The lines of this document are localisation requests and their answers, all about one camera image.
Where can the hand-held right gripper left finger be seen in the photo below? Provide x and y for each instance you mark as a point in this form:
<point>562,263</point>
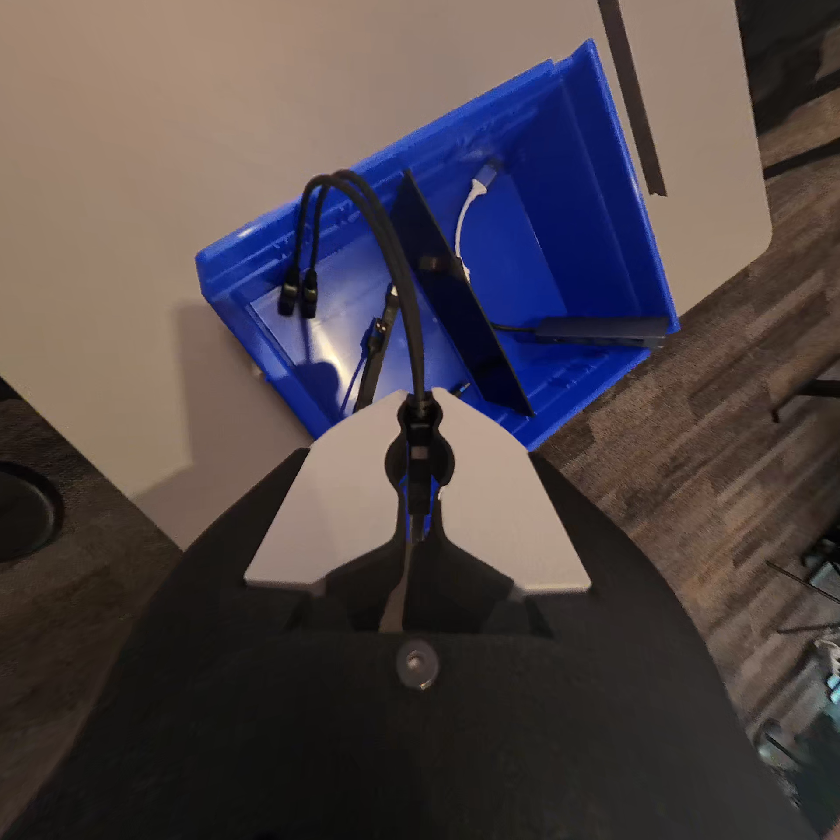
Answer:
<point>328,512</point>

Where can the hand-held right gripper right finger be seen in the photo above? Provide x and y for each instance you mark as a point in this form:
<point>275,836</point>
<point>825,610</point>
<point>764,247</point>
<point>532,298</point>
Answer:
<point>512,518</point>

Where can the blue plastic bin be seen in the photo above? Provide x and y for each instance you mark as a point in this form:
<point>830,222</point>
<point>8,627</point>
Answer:
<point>315,341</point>

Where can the dark slim usb hub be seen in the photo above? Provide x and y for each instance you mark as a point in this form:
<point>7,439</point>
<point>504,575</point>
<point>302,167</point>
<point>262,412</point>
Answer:
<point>604,328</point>

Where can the black bin divider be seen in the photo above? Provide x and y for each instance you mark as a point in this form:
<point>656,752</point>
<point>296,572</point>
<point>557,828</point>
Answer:
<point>459,315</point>

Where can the black round floor base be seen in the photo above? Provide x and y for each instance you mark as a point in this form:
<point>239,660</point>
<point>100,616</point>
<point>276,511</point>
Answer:
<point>26,512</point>

